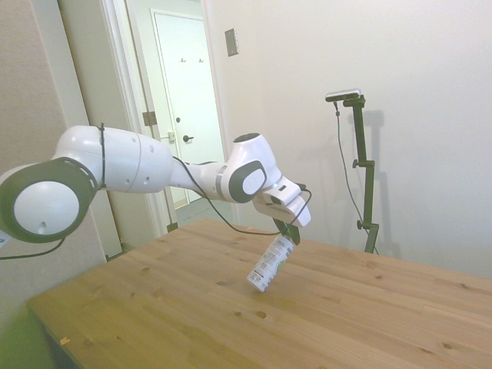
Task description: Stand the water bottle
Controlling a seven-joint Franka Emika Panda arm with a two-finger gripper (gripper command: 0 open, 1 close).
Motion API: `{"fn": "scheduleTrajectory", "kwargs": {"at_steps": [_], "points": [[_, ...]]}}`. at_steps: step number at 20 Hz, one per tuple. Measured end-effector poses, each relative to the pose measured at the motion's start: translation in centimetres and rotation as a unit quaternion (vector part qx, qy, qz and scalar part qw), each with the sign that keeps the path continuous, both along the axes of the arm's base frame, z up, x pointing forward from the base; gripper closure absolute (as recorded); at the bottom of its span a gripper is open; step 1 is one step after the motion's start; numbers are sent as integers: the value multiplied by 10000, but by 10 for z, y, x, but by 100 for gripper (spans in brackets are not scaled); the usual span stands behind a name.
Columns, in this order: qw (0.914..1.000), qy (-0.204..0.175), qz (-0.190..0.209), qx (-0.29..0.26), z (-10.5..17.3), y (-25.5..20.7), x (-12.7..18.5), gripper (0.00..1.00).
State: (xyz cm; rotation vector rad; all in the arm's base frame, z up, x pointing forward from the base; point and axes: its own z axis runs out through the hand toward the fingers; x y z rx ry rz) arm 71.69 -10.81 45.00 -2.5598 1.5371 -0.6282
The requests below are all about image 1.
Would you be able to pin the white room door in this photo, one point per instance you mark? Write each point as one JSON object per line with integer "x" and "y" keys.
{"x": 188, "y": 96}

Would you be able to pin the clear bottle with green cap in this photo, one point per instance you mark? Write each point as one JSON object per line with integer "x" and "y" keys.
{"x": 269, "y": 265}

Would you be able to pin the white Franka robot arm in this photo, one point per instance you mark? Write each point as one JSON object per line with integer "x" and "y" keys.
{"x": 127, "y": 161}

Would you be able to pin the grey wall plate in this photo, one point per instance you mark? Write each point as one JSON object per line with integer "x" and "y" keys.
{"x": 231, "y": 42}

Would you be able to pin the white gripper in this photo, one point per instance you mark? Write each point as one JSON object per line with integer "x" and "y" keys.
{"x": 300, "y": 209}

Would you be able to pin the white door frame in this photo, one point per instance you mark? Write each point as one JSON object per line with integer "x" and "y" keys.
{"x": 119, "y": 77}

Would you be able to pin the silver stereo camera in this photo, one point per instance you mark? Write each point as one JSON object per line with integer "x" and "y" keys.
{"x": 343, "y": 94}

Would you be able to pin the brass door hinge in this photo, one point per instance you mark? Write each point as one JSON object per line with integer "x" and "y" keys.
{"x": 149, "y": 118}

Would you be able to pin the black jointed camera stand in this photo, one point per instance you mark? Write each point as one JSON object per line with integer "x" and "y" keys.
{"x": 359, "y": 130}

